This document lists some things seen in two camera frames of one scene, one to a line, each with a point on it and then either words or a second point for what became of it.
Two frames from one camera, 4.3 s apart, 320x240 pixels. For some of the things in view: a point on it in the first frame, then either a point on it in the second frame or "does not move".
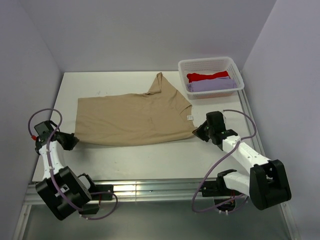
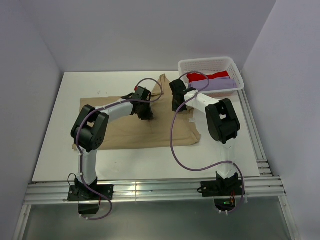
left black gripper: [72, 140] → [147, 116]
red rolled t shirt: [193, 77] does not move
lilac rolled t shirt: [221, 84] does not move
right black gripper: [199, 133] → [175, 108]
